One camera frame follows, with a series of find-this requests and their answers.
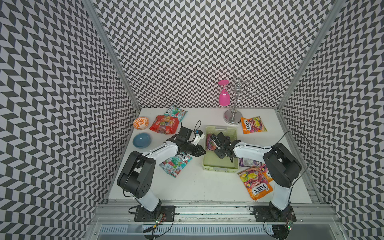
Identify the aluminium frame post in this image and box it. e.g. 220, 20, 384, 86
82, 0, 141, 112
277, 1, 346, 111

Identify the pink plastic wine glass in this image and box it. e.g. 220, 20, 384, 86
219, 80, 231, 107

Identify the blue small bowl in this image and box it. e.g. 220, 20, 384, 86
133, 133, 152, 149

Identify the green perforated plastic basket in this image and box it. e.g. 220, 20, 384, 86
203, 126, 239, 173

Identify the purple Fox's berries candy bag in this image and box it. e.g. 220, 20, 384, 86
206, 134, 217, 151

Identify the orange Fox's candy bag near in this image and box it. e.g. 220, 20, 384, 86
238, 166, 273, 201

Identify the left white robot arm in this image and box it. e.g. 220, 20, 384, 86
117, 127, 206, 214

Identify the orange Fox's candy bag far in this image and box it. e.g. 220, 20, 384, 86
241, 116, 268, 134

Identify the red cocoaland candy bag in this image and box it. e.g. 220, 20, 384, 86
150, 115, 180, 135

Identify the purple candy bag back side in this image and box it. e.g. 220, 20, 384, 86
239, 158, 265, 167

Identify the aluminium frame post right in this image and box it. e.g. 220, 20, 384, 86
277, 1, 346, 111

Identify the aluminium front rail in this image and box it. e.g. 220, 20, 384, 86
84, 201, 348, 240

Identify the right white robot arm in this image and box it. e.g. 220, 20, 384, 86
211, 133, 303, 211

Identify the orange fox's candy bag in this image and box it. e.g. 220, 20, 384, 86
238, 166, 273, 201
241, 116, 268, 134
259, 164, 273, 183

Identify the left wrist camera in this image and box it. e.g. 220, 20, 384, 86
192, 130, 205, 146

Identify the teal Fox's mint candy bag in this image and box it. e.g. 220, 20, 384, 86
159, 154, 193, 178

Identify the teal mint candy bag far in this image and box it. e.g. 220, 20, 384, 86
164, 106, 187, 122

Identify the aluminium frame post left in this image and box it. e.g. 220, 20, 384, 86
82, 0, 141, 112

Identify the orange Fox's candy bag middle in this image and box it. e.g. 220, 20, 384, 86
259, 164, 273, 183

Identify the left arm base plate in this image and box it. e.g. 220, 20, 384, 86
134, 206, 176, 223

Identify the orange patterned small bowl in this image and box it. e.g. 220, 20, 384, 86
133, 117, 150, 130

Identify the chrome glass holder stand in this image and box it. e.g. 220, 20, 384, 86
224, 76, 245, 126

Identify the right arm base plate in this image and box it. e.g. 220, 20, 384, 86
250, 205, 297, 223

